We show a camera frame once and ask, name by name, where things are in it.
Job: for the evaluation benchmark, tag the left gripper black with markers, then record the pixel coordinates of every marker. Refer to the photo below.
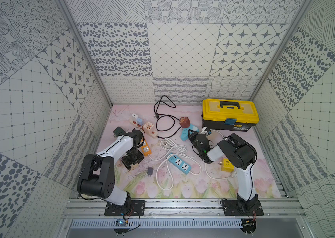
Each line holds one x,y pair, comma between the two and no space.
131,161

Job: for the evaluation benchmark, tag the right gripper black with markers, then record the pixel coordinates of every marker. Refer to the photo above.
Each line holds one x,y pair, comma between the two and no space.
192,136

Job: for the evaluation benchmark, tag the orange power strip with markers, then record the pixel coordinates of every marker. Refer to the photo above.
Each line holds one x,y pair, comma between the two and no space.
145,149

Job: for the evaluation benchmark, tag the dark grey plug adapter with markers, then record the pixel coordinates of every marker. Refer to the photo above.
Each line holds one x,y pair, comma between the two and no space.
150,171

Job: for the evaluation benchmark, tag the dark red cube socket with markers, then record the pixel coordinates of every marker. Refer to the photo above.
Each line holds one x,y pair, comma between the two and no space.
184,122

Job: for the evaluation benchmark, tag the blue power strip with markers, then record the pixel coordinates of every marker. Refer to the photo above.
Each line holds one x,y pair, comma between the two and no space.
179,163

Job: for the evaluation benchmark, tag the green dragon cube socket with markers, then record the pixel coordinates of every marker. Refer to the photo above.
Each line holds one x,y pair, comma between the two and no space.
118,132

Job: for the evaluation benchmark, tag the pink deer cube socket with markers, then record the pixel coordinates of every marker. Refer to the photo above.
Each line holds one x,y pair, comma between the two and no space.
148,127

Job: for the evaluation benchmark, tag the yellow plug adapter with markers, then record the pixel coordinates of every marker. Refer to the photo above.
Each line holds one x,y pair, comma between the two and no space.
226,165

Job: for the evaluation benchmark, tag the light blue USB charger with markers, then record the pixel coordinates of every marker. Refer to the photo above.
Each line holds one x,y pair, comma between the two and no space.
140,121

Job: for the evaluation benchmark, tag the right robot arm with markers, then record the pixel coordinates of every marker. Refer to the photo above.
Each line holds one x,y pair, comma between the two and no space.
241,155

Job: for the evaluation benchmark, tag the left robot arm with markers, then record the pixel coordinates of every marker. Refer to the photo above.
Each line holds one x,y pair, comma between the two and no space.
97,176

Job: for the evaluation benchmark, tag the yellow black toolbox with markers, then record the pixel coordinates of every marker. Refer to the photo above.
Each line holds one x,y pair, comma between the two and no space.
231,115

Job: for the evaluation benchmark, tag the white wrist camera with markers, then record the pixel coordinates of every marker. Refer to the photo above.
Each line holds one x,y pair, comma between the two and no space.
205,130

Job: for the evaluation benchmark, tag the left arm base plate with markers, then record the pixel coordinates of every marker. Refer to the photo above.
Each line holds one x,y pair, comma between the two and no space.
130,208

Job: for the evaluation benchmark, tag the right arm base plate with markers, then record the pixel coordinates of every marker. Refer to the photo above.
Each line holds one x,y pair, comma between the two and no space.
239,208

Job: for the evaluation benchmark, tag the aluminium rail frame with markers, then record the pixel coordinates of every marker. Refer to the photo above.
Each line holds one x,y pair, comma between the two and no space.
183,208

